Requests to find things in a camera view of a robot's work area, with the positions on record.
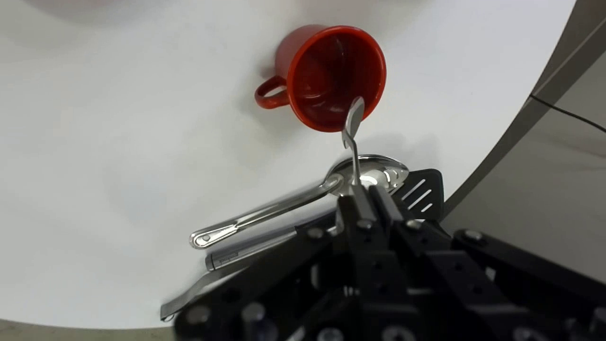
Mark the small metal spoon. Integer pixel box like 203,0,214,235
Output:
341,97,366,197

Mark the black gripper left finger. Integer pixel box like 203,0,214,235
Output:
337,190,377,231

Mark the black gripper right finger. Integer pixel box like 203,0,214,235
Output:
370,186,407,229

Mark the red mug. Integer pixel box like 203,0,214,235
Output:
254,25,387,133

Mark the round white table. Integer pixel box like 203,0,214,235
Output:
0,0,576,328

